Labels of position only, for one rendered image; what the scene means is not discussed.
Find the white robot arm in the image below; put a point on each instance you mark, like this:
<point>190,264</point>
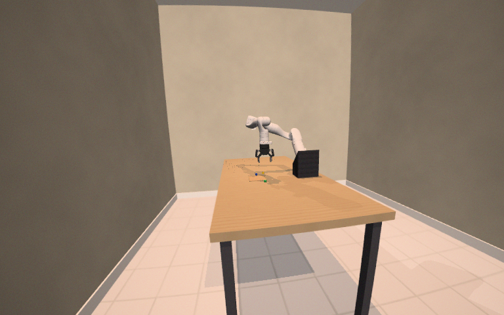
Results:
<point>269,127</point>

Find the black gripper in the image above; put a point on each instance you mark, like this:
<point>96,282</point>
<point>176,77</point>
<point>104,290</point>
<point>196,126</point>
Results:
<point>264,150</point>

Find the tan square mat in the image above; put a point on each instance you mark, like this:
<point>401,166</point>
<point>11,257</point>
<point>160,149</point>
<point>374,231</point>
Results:
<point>257,178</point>

